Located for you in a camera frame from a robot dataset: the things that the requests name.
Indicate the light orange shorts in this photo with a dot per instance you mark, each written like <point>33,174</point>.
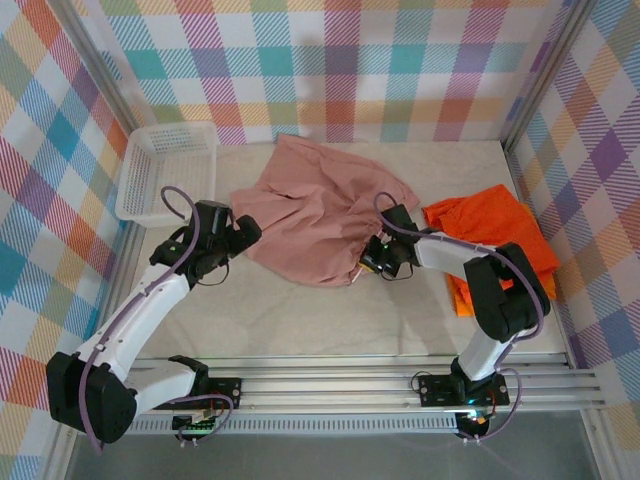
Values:
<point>460,300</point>

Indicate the green circuit board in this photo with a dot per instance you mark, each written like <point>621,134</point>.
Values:
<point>195,425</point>

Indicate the aluminium lower frame bar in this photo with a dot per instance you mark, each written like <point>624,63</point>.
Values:
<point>597,450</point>
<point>59,462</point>

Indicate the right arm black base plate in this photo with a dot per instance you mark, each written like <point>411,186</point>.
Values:
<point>435,390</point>

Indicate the aluminium frame rails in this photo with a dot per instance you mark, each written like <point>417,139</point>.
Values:
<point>325,385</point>

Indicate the red-orange shorts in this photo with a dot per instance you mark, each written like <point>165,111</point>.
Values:
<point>500,225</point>

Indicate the small circuit board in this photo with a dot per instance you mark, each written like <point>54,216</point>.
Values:
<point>477,422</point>

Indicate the pink shorts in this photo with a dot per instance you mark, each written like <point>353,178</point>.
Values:
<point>310,210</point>

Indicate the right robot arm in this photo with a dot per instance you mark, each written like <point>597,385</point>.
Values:
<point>505,300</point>

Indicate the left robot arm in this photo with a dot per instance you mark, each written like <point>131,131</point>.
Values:
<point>135,320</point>

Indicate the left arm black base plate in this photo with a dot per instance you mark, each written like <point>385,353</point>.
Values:
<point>225,392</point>

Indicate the white perforated plastic basket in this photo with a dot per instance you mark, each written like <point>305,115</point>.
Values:
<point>170,160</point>

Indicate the aluminium upright post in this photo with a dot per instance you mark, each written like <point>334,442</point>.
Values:
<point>551,65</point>
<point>100,65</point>

